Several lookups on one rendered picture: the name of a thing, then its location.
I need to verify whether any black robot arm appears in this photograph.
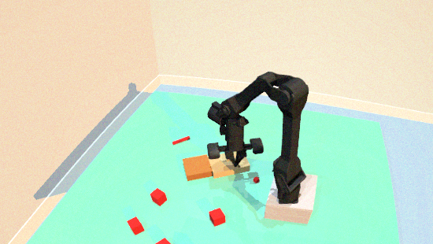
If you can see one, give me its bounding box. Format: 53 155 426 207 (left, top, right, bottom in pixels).
207 72 309 204

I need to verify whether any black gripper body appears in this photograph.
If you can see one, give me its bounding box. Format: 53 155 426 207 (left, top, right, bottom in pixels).
207 132 264 160

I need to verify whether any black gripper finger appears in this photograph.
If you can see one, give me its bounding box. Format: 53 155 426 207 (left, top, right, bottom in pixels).
225 153 236 166
235 152 247 167

